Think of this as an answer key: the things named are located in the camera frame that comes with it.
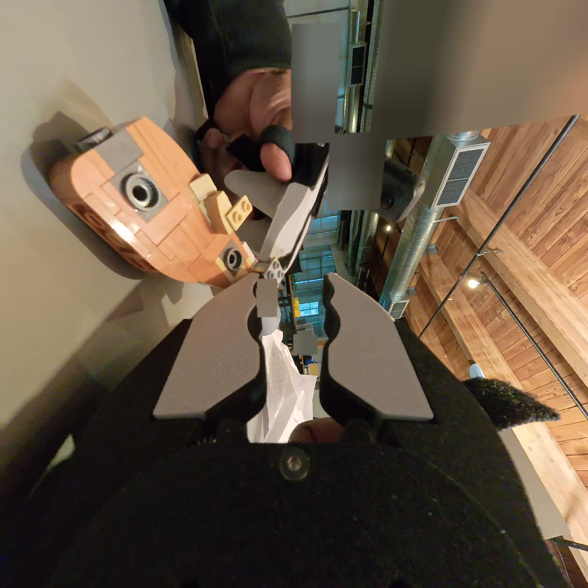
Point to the white vent grille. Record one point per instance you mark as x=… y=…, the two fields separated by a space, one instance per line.
x=461 y=174

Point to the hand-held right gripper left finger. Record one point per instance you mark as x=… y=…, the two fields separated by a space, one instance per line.
x=211 y=363

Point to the person's left forearm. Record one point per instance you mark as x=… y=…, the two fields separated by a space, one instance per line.
x=239 y=32

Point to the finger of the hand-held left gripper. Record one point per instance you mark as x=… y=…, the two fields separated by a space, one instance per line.
x=287 y=216

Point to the small grey brick plate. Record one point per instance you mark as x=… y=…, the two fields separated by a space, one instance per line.
x=274 y=271

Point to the orange brick ship model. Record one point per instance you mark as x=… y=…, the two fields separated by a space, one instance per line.
x=160 y=220

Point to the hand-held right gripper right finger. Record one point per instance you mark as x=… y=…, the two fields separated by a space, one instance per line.
x=372 y=363

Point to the crumpled white paper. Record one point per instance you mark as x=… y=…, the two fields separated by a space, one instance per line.
x=280 y=395

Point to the silver ventilation duct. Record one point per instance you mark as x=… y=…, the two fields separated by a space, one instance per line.
x=406 y=257

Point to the grey desk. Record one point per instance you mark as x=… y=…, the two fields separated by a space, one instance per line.
x=46 y=229

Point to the person's left hand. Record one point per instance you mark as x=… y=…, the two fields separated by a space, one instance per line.
x=248 y=105

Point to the black ceiling pipe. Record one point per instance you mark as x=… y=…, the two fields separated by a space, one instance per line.
x=505 y=206

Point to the ceiling spotlight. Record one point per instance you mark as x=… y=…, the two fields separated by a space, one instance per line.
x=473 y=282

